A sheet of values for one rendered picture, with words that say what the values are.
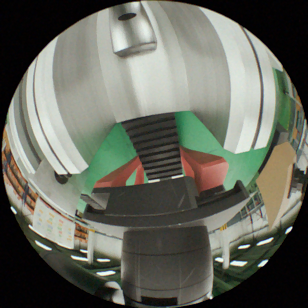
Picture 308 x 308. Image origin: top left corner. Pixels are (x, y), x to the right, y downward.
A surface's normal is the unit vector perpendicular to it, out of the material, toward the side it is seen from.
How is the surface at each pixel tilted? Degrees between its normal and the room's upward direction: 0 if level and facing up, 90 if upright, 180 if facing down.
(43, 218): 90
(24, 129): 90
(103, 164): 0
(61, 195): 90
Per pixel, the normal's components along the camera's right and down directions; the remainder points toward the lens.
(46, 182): 0.98, -0.14
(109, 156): 0.01, 0.65
